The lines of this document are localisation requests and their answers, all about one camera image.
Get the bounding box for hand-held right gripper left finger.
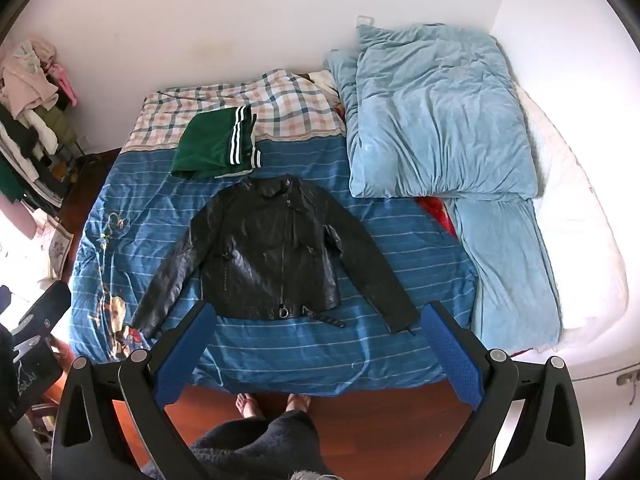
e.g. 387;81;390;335
50;301;217;480

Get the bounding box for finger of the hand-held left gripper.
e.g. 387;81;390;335
17;280;72;337

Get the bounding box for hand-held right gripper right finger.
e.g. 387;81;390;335
421;301;587;480

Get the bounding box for black leather jacket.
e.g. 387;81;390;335
131;174;421;340

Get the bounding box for pile of hanging clothes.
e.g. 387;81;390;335
0;37;81;211

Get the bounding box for floral embroidered cloth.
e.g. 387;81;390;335
30;210;76;281

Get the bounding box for person's left foot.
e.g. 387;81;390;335
235;392;262;418

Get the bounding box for person's foot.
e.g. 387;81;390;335
235;392;262;418
285;392;313;414

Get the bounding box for blue and plaid bed sheet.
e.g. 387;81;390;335
67;69;481;398

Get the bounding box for person's dark fleece clothing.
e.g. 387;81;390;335
190;410;321;480

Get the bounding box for person's right foot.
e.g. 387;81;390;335
285;392;313;414

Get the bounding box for red cloth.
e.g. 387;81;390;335
415;196;458;238

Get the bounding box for green garment with white stripes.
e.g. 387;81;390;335
170;105;263;181

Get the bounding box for light blue garment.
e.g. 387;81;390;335
325;22;563;351

